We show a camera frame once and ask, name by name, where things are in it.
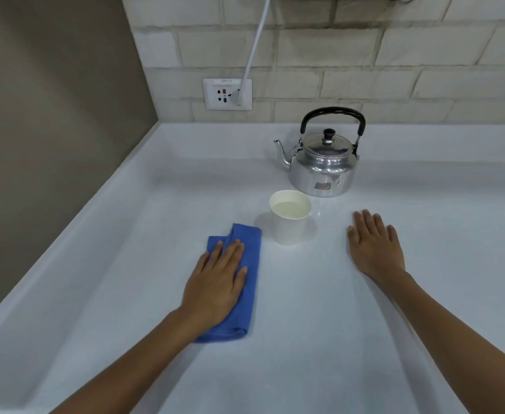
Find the person's left hand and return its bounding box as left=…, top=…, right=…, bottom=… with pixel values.
left=180, top=239, right=248, bottom=337

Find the person's right hand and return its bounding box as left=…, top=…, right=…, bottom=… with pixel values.
left=347, top=209, right=407, bottom=284

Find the person's right forearm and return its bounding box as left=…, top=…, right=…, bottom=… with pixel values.
left=366, top=271, right=505, bottom=414

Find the person's left forearm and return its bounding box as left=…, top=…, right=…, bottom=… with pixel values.
left=50, top=308, right=224, bottom=414

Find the blue folded cloth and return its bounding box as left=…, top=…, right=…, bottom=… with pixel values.
left=193, top=223, right=263, bottom=344

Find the white paper cup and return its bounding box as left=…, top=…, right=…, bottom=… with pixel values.
left=269, top=190, right=313, bottom=246

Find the silver metal kettle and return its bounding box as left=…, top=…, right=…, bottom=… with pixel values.
left=273, top=107, right=366, bottom=198

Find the silver kettle lid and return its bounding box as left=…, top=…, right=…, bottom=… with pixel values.
left=303, top=128, right=354, bottom=158

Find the white wall socket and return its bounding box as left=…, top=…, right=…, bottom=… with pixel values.
left=202, top=78, right=253, bottom=111

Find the white power cable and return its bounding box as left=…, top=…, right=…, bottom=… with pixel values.
left=230, top=0, right=273, bottom=105

